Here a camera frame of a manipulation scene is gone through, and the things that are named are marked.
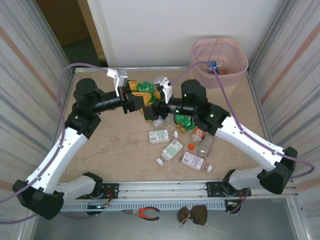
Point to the grey metal tray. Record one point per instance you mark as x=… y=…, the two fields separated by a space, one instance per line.
x=100 y=228

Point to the small clear plastic bottle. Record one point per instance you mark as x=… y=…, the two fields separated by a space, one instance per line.
x=169 y=122

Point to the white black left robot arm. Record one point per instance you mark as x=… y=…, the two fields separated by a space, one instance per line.
x=55 y=155

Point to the square green label bottle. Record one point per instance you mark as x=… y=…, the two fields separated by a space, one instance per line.
x=172 y=149
x=158 y=136

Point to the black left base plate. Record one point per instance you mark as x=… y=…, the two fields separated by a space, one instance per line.
x=113 y=187

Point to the brown wooden door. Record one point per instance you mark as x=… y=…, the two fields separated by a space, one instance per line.
x=62 y=22

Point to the small orange label bottle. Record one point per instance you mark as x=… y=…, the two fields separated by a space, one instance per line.
x=199 y=133

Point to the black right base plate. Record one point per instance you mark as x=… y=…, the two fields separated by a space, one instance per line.
x=212 y=187

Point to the aluminium mounting rail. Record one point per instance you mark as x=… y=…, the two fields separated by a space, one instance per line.
x=162 y=187

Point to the translucent corrugated enclosure panel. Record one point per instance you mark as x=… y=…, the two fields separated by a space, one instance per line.
x=25 y=75
x=295 y=75

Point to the square pink label bottle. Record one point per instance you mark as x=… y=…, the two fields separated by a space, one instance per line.
x=191 y=160

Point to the pink slatted plastic bin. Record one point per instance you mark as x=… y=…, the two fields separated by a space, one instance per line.
x=225 y=80

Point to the tall clear blue-capped bottle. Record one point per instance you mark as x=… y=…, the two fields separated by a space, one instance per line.
x=206 y=147

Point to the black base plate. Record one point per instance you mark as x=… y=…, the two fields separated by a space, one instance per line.
x=212 y=187
x=113 y=187

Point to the orange bottle cap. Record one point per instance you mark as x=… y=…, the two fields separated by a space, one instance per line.
x=191 y=146

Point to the white door frame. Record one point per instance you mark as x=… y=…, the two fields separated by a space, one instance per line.
x=100 y=30

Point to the red label plastic bottle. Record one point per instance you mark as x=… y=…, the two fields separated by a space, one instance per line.
x=222 y=72

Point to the brown cloth pouch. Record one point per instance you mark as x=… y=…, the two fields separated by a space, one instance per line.
x=197 y=213

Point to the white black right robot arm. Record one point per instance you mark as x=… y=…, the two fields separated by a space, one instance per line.
x=250 y=142

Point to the pink waste basket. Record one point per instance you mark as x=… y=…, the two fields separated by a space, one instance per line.
x=200 y=50

